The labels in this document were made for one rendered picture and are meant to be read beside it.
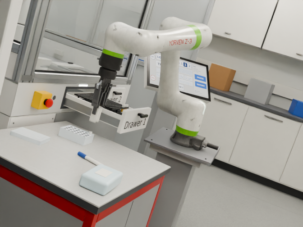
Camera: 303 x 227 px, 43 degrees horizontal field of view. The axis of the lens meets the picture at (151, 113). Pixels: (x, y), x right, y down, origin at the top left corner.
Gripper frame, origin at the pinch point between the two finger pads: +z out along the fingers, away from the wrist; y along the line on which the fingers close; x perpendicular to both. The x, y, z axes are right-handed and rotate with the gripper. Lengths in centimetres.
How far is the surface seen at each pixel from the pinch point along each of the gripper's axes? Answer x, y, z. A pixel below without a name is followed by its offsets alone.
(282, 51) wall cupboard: 63, -353, -69
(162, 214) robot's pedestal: 35, -43, 49
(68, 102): -21.6, -14.4, 3.0
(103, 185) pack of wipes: 27, 43, 9
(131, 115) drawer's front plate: 10.3, -17.0, -1.0
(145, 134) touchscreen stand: -8, -119, 31
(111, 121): 3.1, -12.1, 3.7
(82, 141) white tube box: 0.7, 7.0, 11.1
